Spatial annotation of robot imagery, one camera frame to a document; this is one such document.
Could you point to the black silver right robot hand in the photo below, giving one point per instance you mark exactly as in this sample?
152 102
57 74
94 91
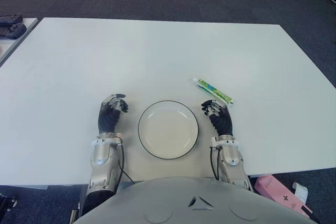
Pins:
223 123

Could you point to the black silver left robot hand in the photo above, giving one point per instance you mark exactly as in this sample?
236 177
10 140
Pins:
107 121

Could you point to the green white toothpaste tube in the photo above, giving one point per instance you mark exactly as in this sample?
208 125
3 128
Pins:
211 89

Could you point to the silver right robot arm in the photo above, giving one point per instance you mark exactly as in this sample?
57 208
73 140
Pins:
231 153

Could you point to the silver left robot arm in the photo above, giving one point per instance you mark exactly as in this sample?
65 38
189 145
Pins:
101 153

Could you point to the white plate with black rim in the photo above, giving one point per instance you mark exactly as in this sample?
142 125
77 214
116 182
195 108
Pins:
168 129

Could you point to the pink cardboard box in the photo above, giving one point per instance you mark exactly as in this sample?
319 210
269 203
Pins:
273 190

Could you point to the grey robot torso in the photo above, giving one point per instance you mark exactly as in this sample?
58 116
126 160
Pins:
183 200

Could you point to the white paper strip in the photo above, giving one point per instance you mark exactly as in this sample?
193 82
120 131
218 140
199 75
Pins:
300 192

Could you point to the white side table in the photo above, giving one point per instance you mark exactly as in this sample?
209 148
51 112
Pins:
10 47

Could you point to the black metal floor part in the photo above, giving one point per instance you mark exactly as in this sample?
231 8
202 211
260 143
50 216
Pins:
6 203

